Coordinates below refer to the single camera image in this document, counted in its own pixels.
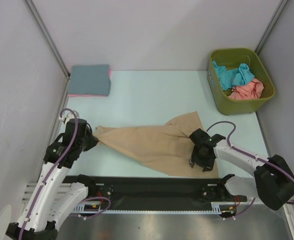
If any beige t-shirt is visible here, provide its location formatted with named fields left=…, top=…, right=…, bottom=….
left=93, top=111, right=219, bottom=178

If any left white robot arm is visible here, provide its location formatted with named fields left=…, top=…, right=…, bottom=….
left=6, top=118, right=98, bottom=240

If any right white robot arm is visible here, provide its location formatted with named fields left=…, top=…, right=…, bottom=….
left=189, top=129, right=294, bottom=210

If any folded grey-blue t-shirt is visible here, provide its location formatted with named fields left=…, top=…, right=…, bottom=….
left=68, top=64, right=112, bottom=97

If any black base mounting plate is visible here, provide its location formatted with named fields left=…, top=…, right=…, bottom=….
left=63, top=174, right=249, bottom=212

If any dark green patterned garment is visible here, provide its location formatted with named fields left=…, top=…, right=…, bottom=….
left=223, top=88, right=233, bottom=97

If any teal crumpled t-shirt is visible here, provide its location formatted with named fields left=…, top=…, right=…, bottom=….
left=212, top=61, right=255, bottom=91

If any salmon pink crumpled t-shirt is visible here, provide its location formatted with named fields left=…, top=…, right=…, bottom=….
left=229, top=78, right=264, bottom=101

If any olive green plastic bin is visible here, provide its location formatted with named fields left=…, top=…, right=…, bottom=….
left=207, top=48, right=275, bottom=116

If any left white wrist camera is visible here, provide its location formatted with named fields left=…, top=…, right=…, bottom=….
left=59, top=111, right=80, bottom=125

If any right white cable duct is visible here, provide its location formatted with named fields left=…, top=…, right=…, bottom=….
left=211, top=202, right=237, bottom=214

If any white cable duct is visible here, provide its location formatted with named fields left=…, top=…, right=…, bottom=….
left=211, top=202, right=237, bottom=214
left=71, top=201, right=108, bottom=214

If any aluminium extrusion rail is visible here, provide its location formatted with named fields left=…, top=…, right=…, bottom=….
left=21, top=182, right=294, bottom=205

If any left white cable duct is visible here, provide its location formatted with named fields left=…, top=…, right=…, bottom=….
left=71, top=201, right=108, bottom=214

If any left aluminium corner post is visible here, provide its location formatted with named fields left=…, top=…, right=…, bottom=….
left=24, top=0, right=71, bottom=80

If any aluminium corner post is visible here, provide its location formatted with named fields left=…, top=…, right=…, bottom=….
left=255, top=0, right=289, bottom=55
left=24, top=0, right=71, bottom=80

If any right aluminium corner post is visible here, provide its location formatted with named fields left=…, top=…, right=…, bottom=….
left=255, top=0, right=289, bottom=55

